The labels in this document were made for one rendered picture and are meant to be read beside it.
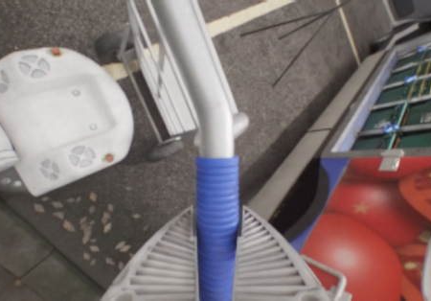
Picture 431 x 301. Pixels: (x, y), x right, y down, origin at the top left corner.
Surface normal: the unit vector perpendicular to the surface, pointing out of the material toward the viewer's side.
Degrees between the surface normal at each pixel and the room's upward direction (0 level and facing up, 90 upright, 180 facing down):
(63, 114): 0
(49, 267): 0
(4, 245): 0
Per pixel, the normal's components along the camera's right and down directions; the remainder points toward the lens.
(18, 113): 0.17, 0.11
